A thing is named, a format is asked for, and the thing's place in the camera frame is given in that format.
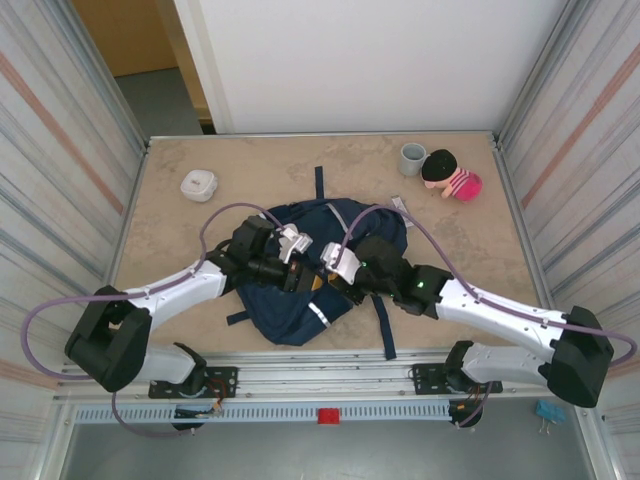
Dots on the navy blue backpack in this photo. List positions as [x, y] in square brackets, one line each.
[285, 325]

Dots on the white round case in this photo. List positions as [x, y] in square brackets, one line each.
[199, 185]

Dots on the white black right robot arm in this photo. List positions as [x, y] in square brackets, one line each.
[500, 310]

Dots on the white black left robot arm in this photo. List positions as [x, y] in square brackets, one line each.
[175, 295]

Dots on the small white paper packet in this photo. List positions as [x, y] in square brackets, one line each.
[400, 206]

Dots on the pink black plush doll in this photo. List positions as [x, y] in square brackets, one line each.
[462, 185]

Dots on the grey cup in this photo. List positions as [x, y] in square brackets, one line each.
[411, 162]

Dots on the red block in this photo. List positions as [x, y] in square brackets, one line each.
[329, 416]

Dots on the blue binder clip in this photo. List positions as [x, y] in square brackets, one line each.
[550, 411]

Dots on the translucent striped side panel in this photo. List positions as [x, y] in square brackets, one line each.
[50, 150]
[590, 125]

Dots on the brown wooden door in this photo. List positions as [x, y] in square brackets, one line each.
[130, 30]

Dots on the aluminium mounting rail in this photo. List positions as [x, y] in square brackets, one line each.
[325, 372]

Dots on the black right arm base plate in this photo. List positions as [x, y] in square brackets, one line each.
[425, 372]

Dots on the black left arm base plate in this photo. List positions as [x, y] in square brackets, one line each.
[225, 377]

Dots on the white door frame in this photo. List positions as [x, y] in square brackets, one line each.
[197, 40]

